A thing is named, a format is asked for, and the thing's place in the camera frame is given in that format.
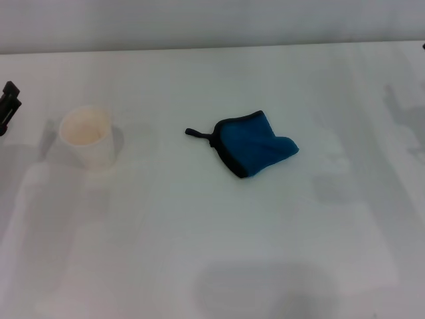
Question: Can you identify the white paper cup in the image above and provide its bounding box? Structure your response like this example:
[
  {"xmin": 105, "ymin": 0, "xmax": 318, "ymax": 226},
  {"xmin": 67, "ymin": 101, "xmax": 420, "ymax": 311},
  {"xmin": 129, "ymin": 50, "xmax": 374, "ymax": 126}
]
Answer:
[{"xmin": 58, "ymin": 105, "xmax": 116, "ymax": 170}]

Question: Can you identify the blue rag with black trim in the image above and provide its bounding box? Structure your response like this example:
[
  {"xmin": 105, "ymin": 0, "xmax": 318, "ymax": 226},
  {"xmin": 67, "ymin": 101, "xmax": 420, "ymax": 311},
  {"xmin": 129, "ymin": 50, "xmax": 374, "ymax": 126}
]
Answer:
[{"xmin": 184, "ymin": 110, "xmax": 299, "ymax": 179}]

